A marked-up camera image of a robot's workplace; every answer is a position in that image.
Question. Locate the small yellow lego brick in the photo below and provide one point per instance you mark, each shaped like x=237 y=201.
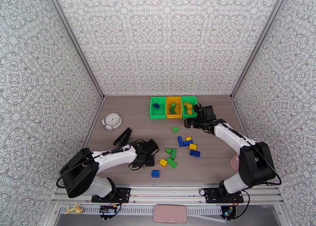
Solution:
x=188 y=138

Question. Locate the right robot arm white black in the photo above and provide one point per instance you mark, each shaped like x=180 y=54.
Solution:
x=229 y=134

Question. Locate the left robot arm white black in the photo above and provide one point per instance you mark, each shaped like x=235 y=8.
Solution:
x=111 y=158

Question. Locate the green plastic bin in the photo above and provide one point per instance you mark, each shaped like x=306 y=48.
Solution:
x=160 y=114
x=187 y=116

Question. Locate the yellow plastic bin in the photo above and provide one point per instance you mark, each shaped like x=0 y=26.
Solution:
x=177 y=116

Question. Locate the black stapler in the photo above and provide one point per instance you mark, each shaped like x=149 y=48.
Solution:
x=122 y=137

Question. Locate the white alarm clock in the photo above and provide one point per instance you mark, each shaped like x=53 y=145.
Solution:
x=112 y=120

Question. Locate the small circuit board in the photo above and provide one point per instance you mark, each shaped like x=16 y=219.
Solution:
x=108 y=210
x=228 y=211

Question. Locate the pink cup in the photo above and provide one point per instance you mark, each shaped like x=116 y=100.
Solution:
x=234 y=162

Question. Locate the pink rectangular pad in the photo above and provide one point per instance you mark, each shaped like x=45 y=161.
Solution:
x=170 y=213

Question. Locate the yellow toy figure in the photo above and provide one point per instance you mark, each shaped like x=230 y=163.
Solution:
x=74 y=209

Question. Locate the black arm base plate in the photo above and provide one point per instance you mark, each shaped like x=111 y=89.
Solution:
x=123 y=194
x=211 y=195

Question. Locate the aluminium frame rail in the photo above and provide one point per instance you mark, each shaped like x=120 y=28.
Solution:
x=167 y=192

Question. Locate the aluminium side rail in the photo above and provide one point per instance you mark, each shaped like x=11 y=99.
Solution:
x=94 y=119

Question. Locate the aluminium corner post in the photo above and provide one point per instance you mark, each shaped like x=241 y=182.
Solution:
x=74 y=39
x=259 y=39

